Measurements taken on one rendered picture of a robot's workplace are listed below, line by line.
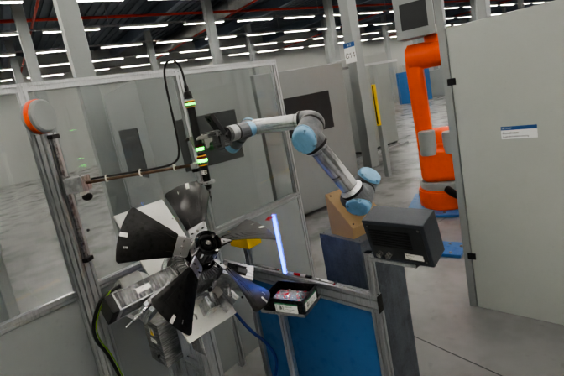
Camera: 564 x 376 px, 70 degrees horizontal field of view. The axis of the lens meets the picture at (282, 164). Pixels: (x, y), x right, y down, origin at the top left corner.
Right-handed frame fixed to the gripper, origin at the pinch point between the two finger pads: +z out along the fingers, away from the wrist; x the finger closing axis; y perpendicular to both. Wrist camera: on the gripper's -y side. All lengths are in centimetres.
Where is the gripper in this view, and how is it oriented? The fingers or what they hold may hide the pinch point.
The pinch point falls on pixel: (191, 138)
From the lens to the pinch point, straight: 177.6
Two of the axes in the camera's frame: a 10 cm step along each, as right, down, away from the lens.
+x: -7.1, 0.2, 7.0
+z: -6.8, 2.5, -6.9
